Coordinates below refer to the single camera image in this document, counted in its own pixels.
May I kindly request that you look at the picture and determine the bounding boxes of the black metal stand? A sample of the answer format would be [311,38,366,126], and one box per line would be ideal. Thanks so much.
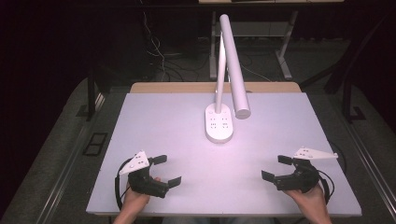
[340,69,368,124]
[76,67,110,122]

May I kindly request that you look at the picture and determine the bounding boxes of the black rectangular floor frame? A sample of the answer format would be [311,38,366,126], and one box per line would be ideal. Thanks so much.
[81,132,108,157]

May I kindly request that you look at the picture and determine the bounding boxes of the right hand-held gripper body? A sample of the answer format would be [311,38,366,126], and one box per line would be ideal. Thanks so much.
[274,147,339,194]

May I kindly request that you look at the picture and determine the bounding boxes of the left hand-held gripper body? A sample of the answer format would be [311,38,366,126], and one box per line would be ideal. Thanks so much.
[119,150,171,200]

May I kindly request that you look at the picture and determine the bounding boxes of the white desk lamp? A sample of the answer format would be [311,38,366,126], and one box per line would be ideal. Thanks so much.
[205,13,252,145]

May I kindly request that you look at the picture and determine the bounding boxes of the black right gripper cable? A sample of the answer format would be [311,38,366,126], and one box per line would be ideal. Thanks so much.
[316,168,336,205]

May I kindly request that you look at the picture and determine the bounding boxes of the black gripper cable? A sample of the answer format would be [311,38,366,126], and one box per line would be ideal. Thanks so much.
[114,157,134,211]
[316,168,336,205]

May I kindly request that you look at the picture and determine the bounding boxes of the white floor cable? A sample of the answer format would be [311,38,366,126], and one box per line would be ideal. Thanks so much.
[240,64,273,83]

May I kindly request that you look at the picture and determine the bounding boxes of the person's left hand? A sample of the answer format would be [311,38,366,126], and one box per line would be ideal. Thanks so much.
[119,176,162,217]

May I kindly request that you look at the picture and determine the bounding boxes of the white metal desk frame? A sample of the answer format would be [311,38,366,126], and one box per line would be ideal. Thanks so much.
[209,10,299,81]

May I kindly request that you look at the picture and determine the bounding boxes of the person's right hand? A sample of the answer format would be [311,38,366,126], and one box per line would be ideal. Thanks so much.
[283,182,329,217]

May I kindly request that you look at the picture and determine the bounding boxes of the metal floor rail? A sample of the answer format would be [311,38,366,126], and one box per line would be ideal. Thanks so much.
[35,92,107,224]
[340,119,396,220]

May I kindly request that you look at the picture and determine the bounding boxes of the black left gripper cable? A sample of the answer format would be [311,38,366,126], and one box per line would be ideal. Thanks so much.
[114,157,134,211]

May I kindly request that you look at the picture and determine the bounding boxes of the bundle of floor cables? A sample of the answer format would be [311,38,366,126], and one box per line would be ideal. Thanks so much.
[138,0,210,83]

